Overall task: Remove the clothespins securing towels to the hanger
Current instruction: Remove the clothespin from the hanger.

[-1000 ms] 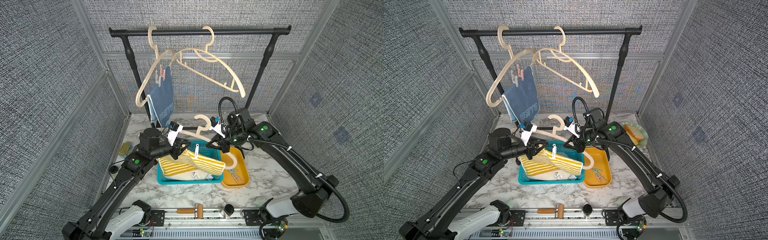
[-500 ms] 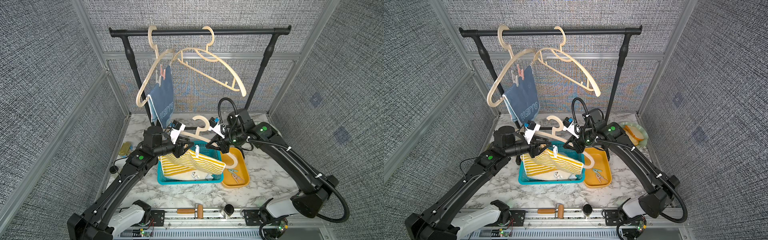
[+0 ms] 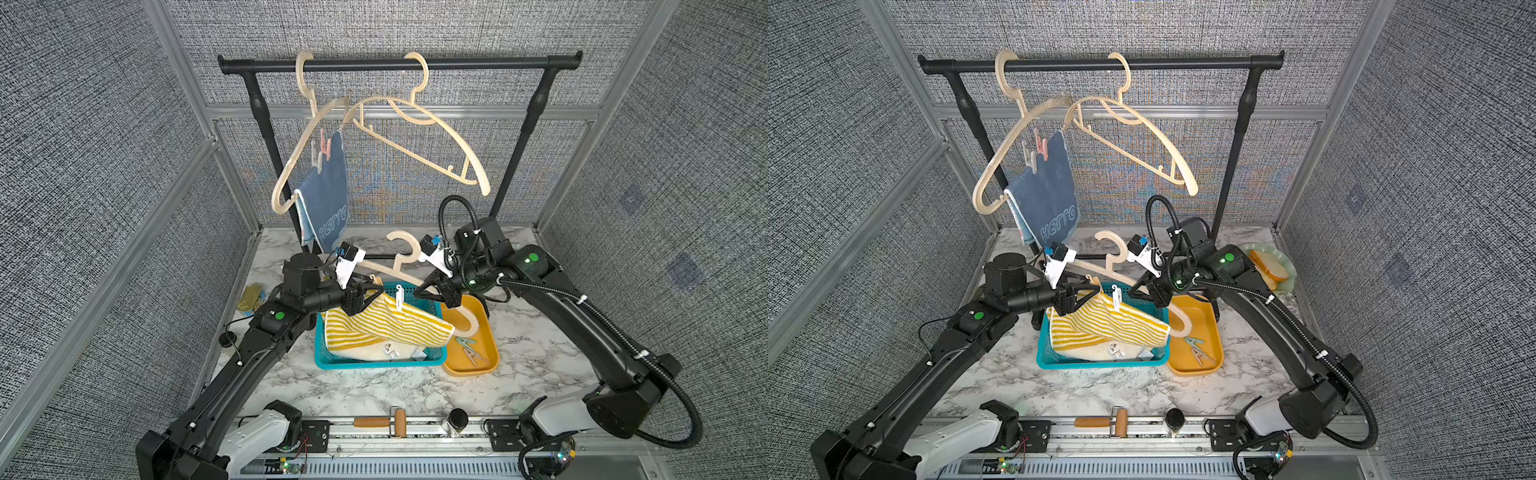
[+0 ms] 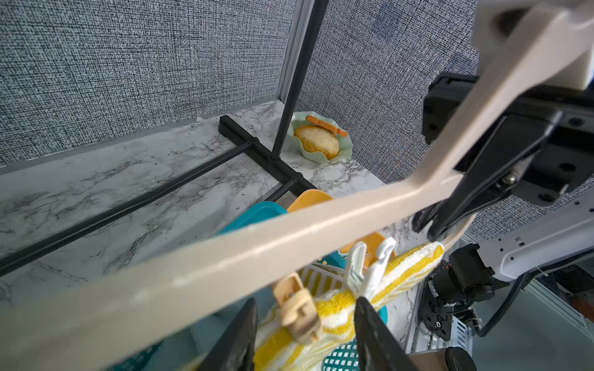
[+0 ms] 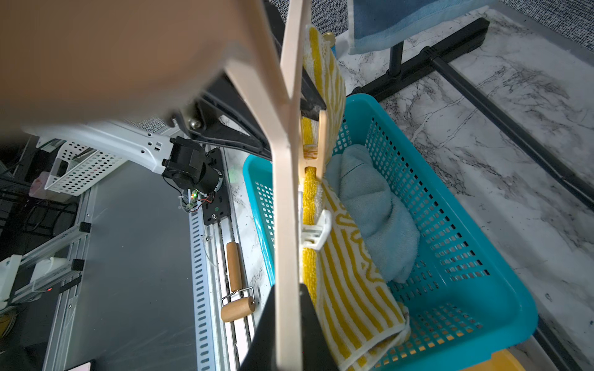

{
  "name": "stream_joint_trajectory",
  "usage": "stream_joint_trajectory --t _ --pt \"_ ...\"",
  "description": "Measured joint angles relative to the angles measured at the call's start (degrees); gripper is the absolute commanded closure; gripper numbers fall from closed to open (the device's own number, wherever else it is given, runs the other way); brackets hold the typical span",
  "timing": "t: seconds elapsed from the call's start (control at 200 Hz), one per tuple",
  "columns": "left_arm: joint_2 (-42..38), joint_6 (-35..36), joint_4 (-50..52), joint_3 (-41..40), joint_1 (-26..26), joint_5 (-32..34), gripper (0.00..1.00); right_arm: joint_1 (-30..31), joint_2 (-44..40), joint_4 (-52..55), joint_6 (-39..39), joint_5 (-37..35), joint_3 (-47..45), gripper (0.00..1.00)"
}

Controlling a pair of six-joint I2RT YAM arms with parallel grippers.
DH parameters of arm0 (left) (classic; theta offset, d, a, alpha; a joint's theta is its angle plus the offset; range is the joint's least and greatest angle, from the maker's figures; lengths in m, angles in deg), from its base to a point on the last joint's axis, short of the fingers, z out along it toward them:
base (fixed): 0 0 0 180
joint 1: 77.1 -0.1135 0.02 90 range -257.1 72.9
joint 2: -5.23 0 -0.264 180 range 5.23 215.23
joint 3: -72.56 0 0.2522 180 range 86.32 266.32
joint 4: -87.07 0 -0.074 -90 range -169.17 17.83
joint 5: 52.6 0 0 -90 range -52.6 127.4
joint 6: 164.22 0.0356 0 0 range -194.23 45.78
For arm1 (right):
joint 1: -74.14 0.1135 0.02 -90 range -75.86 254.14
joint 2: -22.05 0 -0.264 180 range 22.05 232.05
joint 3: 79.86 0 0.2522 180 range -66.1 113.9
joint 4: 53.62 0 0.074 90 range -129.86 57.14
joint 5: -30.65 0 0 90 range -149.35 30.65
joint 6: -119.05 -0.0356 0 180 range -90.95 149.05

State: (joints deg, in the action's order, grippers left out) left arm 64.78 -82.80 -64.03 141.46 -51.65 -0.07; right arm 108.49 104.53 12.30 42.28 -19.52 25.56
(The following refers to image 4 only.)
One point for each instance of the white clothespin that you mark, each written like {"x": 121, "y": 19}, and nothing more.
{"x": 366, "y": 283}

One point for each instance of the teal plastic basket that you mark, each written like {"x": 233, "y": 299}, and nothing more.
{"x": 199, "y": 338}

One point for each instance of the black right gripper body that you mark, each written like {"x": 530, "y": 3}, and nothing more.
{"x": 563, "y": 163}

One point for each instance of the yellow striped towel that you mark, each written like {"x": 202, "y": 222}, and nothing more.
{"x": 276, "y": 349}

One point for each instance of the black clothes rack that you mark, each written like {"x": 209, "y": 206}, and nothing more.
{"x": 245, "y": 143}

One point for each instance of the round bread bun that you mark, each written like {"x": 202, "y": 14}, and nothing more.
{"x": 317, "y": 139}

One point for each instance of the small black lidded jar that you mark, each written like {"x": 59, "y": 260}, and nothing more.
{"x": 448, "y": 359}

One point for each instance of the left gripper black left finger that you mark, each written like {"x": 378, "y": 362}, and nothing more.
{"x": 235, "y": 350}

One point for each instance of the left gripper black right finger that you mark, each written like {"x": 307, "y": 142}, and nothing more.
{"x": 377, "y": 348}

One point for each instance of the beige hanger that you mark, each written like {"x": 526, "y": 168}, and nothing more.
{"x": 109, "y": 320}

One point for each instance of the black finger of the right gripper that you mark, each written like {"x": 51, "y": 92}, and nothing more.
{"x": 496, "y": 169}
{"x": 423, "y": 217}

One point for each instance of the orange crust bread slice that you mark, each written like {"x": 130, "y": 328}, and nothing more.
{"x": 328, "y": 126}

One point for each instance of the white right arm base mount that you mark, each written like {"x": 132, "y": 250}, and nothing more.
{"x": 474, "y": 273}

